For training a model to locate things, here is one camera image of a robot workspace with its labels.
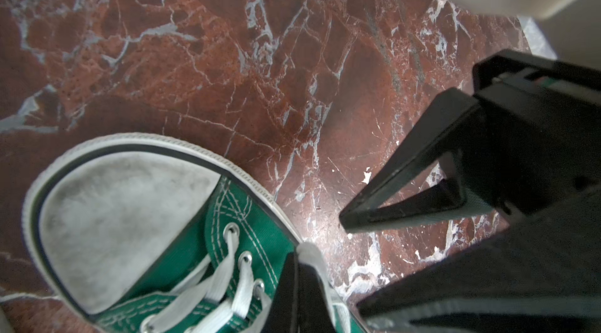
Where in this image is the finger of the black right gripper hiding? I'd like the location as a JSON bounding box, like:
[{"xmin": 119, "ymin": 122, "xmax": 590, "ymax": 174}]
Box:
[{"xmin": 358, "ymin": 187, "xmax": 600, "ymax": 332}]

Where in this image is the green canvas sneaker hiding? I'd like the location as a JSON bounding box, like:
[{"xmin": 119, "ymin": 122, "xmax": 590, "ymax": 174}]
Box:
[{"xmin": 22, "ymin": 133, "xmax": 304, "ymax": 332}]

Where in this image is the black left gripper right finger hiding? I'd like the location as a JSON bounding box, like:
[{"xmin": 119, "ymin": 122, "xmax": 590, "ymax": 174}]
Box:
[{"xmin": 298, "ymin": 264, "xmax": 336, "ymax": 333}]

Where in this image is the white shoelace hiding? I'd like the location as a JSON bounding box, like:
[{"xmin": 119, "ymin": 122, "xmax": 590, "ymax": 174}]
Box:
[{"xmin": 140, "ymin": 224, "xmax": 353, "ymax": 333}]

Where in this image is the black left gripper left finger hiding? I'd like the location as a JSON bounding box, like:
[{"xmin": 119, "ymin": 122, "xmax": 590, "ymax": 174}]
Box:
[{"xmin": 261, "ymin": 252, "xmax": 298, "ymax": 333}]

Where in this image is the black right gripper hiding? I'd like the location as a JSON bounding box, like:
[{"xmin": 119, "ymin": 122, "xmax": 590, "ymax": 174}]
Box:
[{"xmin": 339, "ymin": 49, "xmax": 600, "ymax": 233}]

